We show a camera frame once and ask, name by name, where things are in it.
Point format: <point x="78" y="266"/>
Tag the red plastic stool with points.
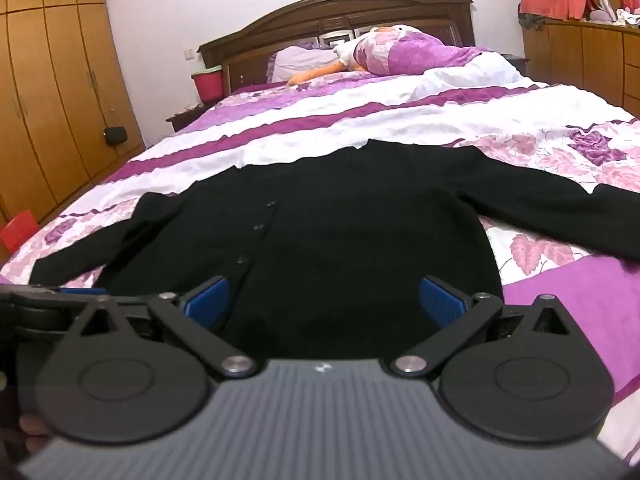
<point x="18" y="231"/>

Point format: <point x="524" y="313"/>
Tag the dark wooden headboard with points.
<point x="243" y="56"/>

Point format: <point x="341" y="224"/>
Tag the purple floral duvet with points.
<point x="485" y="104"/>

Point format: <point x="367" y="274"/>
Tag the plush duck toy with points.
<point x="345" y="54"/>

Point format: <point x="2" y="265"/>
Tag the rolled floral quilt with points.
<point x="405" y="50"/>

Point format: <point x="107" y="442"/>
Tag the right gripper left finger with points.
<point x="188" y="318"/>

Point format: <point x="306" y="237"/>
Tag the red plastic bucket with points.
<point x="209" y="84"/>

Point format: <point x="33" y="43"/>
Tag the black knit cardigan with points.
<point x="324" y="256"/>

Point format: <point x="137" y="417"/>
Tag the lavender pillow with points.
<point x="293" y="60"/>

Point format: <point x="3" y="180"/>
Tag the clothes pile on dresser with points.
<point x="622" y="18"/>

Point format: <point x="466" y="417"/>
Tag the small black bag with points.
<point x="114" y="136"/>

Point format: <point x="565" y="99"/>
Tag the wooden wardrobe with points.
<point x="61" y="86"/>

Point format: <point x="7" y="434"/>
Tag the person's left hand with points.
<point x="36" y="432"/>

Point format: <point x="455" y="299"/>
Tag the wooden dresser cabinet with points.
<point x="600" y="58"/>

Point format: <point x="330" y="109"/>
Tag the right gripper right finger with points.
<point x="458" y="318"/>

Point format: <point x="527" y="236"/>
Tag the dark wooden nightstand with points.
<point x="181" y="120"/>

